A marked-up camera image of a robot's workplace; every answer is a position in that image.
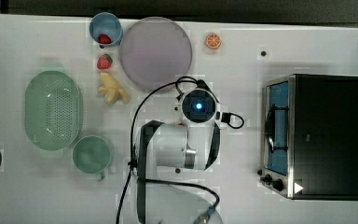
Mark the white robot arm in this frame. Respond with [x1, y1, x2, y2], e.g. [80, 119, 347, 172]
[133, 87, 227, 224]

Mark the silver black toaster oven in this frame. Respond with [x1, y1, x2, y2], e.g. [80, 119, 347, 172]
[257, 74, 358, 201]

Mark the grey round plate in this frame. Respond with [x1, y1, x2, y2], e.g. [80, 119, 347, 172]
[119, 17, 192, 91]

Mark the yellow peeled toy banana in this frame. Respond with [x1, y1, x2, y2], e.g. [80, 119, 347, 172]
[97, 72, 131, 104]

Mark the orange slice toy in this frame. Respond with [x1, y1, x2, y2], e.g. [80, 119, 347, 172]
[205, 33, 222, 49]

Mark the red toy strawberry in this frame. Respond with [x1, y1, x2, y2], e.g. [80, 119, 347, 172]
[97, 54, 113, 70]

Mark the green mug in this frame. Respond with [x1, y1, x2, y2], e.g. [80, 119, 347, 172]
[72, 135, 112, 181]

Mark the strawberry inside blue cup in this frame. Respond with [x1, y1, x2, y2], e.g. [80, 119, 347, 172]
[98, 34, 112, 44]

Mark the blue cup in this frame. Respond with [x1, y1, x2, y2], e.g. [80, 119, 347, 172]
[89, 12, 123, 47]

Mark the green oval colander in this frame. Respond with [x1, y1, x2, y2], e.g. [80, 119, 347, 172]
[24, 71, 82, 150]

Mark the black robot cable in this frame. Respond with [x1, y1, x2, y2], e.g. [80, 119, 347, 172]
[115, 76, 245, 224]

